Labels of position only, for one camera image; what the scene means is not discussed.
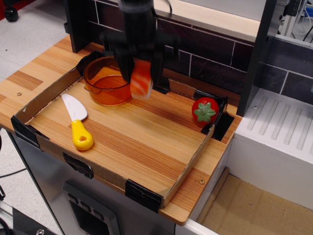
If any grey toy oven front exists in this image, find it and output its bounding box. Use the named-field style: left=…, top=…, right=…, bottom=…
left=9, top=134, right=176, bottom=235

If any dark grey cabinet post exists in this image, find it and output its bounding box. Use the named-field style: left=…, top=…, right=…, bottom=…
left=237, top=0, right=277, bottom=117

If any cardboard fence with black tape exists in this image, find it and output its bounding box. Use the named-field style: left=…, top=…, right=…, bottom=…
left=11, top=51, right=234, bottom=220

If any yellow handled toy knife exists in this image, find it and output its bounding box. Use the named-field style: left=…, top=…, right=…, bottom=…
left=61, top=94, right=94, bottom=151

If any black floor cable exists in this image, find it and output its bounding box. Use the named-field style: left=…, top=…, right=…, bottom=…
left=0, top=167, right=26, bottom=178

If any red toy tomato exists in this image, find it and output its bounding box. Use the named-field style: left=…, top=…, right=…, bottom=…
left=192, top=97, right=219, bottom=125

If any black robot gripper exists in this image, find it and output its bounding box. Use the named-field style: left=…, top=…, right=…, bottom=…
left=101, top=8, right=179, bottom=88

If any orange transparent plastic pot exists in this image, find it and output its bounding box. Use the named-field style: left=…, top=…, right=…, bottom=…
left=83, top=56, right=132, bottom=106

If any salmon sushi toy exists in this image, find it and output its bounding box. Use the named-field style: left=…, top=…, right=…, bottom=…
left=130, top=60, right=153, bottom=100

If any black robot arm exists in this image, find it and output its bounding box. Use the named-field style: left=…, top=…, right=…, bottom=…
left=102, top=0, right=179, bottom=89

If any white toy sink unit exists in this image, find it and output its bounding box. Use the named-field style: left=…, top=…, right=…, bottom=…
left=227, top=88, right=313, bottom=204

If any black caster wheel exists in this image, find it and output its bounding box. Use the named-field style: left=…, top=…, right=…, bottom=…
left=4, top=6, right=19, bottom=22

